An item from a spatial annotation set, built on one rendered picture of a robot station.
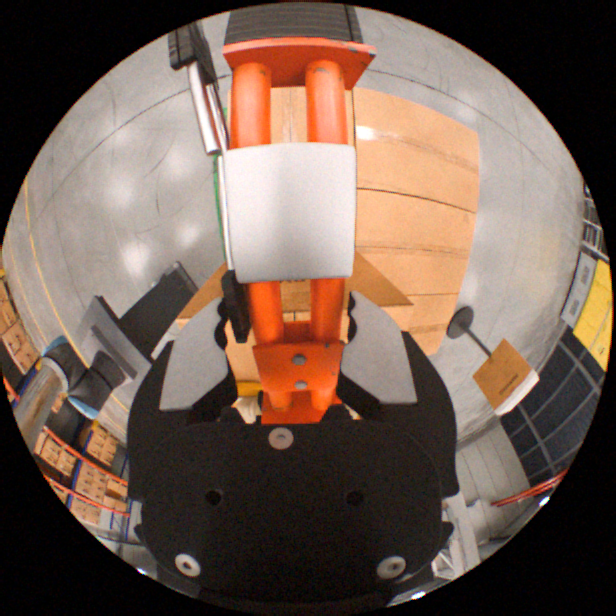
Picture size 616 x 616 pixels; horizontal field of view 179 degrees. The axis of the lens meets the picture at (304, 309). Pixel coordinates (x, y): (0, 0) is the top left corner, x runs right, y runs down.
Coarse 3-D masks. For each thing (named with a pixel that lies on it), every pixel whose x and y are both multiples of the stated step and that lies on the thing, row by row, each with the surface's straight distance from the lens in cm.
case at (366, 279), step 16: (224, 272) 50; (352, 272) 44; (368, 272) 45; (208, 288) 43; (288, 288) 36; (304, 288) 36; (352, 288) 36; (368, 288) 37; (384, 288) 38; (192, 304) 38; (288, 304) 31; (304, 304) 31; (384, 304) 33; (400, 304) 34; (176, 320) 35; (288, 320) 29; (400, 320) 35; (240, 352) 35; (240, 368) 38; (256, 368) 37
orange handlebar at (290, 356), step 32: (256, 64) 13; (320, 64) 13; (256, 96) 12; (320, 96) 12; (256, 128) 11; (320, 128) 11; (256, 288) 11; (320, 288) 11; (256, 320) 12; (320, 320) 12; (256, 352) 13; (288, 352) 13; (320, 352) 13; (288, 384) 16; (320, 384) 16
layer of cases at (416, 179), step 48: (288, 96) 75; (384, 96) 84; (384, 144) 75; (432, 144) 87; (384, 192) 72; (432, 192) 83; (384, 240) 73; (432, 240) 85; (432, 288) 94; (432, 336) 114
